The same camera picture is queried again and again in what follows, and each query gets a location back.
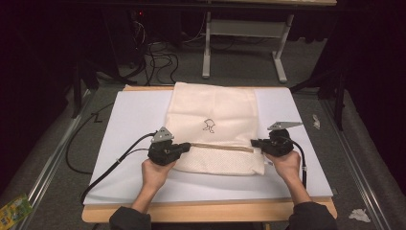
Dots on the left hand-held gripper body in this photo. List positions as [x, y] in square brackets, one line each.
[162, 153]

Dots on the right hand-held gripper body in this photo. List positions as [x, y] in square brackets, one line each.
[279, 145]

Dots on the cream zippered cloth bag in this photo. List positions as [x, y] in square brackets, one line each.
[217, 105]

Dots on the person's right hand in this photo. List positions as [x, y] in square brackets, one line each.
[288, 166]

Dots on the person's left hand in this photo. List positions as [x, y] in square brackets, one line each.
[154, 175]

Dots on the small white paper scrap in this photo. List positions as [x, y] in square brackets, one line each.
[316, 122]

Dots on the white table sheet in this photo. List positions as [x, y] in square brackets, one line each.
[134, 111]

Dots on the black metal stand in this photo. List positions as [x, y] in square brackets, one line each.
[76, 92]
[340, 96]

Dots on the crumpled white tissue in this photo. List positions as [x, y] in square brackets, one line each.
[359, 215]

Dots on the green printed packet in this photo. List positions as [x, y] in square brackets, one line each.
[14, 212]

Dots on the metal floor rail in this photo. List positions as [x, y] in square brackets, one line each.
[54, 153]
[357, 166]

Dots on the white metal desk frame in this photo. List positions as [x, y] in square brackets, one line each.
[207, 48]

